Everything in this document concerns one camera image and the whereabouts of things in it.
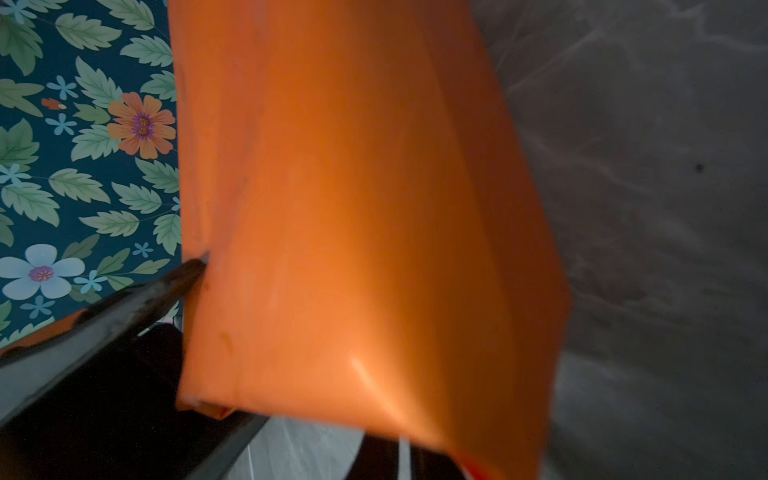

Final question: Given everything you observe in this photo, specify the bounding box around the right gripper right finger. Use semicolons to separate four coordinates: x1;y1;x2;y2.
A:
410;444;465;480

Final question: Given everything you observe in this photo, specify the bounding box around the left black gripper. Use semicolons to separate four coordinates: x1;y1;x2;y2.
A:
1;259;269;480

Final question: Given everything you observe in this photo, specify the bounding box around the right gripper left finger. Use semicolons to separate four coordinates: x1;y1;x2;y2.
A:
345;433;399;480

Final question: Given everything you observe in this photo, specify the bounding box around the yellow orange wrapping paper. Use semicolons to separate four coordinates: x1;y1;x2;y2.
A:
169;1;571;479

